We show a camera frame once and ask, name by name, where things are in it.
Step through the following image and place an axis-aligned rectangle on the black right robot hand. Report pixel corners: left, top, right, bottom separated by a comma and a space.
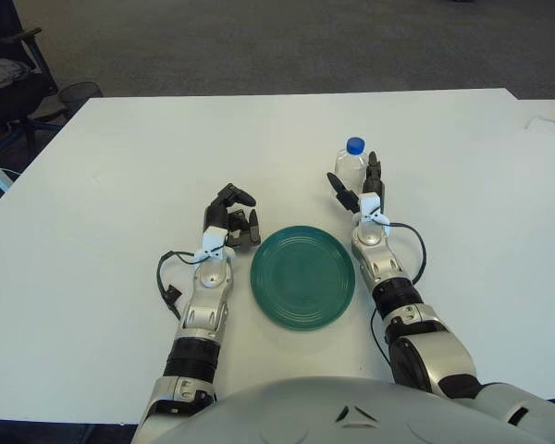
326, 150, 386, 215

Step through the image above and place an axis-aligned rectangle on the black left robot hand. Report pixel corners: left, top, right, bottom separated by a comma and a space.
202, 182, 263, 253

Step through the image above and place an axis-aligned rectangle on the clear bottle with blue cap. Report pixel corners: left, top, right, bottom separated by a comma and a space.
334, 137, 369, 195

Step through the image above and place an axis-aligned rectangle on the green ribbed plate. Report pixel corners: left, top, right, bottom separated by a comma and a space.
249, 225, 356, 332

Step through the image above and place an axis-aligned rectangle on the black mesh wastebasket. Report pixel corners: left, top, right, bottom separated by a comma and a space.
57, 81, 104, 115

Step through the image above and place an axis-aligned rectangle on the silver robot torso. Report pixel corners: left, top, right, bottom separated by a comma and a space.
133, 376, 514, 444

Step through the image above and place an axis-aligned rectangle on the black office chair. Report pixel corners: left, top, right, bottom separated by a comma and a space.
0, 0, 68, 140

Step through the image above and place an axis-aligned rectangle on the grey cloth bundle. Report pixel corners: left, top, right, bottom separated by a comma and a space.
0, 58, 31, 89

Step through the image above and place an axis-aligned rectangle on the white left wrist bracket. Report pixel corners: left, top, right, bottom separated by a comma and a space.
194, 226, 235, 260

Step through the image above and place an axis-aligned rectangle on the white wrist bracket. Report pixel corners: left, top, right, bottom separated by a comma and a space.
194, 226, 235, 260
353, 192, 391, 236

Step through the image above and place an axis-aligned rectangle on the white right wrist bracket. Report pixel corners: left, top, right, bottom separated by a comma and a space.
353, 192, 391, 236

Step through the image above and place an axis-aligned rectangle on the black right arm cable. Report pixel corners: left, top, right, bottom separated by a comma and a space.
388, 222, 427, 283

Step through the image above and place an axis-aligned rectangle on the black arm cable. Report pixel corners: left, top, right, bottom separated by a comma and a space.
155, 249, 226, 320
388, 222, 427, 283

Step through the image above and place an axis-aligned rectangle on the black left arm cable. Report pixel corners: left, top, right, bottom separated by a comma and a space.
155, 249, 226, 320

